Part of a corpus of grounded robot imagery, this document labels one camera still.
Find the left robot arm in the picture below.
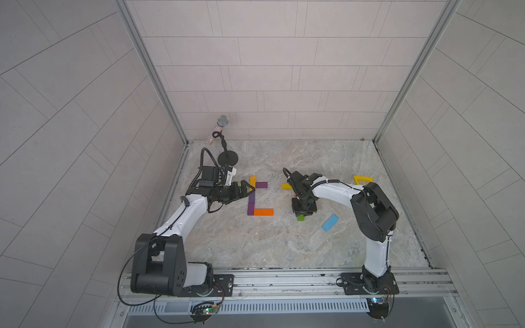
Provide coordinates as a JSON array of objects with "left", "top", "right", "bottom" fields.
[{"left": 131, "top": 165, "right": 256, "bottom": 297}]

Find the amber long block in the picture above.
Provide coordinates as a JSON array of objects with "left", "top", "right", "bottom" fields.
[{"left": 250, "top": 176, "right": 256, "bottom": 191}]

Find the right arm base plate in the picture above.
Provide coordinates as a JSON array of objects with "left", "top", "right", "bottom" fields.
[{"left": 336, "top": 271, "right": 399, "bottom": 295}]

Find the light blue block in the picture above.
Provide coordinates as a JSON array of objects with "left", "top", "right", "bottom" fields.
[{"left": 322, "top": 215, "right": 340, "bottom": 232}]

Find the orange long block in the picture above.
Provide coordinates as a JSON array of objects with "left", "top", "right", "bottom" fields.
[{"left": 254, "top": 209, "right": 274, "bottom": 216}]

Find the right circuit board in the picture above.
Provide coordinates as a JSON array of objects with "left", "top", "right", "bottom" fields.
[{"left": 366, "top": 297, "right": 390, "bottom": 321}]

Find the circuit board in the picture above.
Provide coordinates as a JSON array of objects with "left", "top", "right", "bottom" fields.
[
  {"left": 189, "top": 301, "right": 221, "bottom": 323},
  {"left": 366, "top": 297, "right": 390, "bottom": 321}
]

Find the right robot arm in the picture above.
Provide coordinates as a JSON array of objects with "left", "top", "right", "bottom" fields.
[{"left": 283, "top": 168, "right": 399, "bottom": 294}]

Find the yellow triangle frame piece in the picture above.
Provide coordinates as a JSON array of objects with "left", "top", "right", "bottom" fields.
[{"left": 354, "top": 176, "right": 374, "bottom": 185}]

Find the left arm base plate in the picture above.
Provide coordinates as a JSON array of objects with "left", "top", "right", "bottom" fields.
[{"left": 179, "top": 274, "right": 235, "bottom": 297}]

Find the left circuit board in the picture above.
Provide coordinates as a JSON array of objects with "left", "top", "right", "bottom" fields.
[{"left": 189, "top": 301, "right": 221, "bottom": 323}]

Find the microphone on black stand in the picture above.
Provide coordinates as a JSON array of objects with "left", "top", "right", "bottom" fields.
[{"left": 208, "top": 115, "right": 239, "bottom": 167}]

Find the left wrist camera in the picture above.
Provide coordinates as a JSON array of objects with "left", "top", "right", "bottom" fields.
[{"left": 220, "top": 165, "right": 237, "bottom": 186}]

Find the aluminium rail frame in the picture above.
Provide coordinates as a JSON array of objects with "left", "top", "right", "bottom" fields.
[{"left": 118, "top": 268, "right": 460, "bottom": 316}]

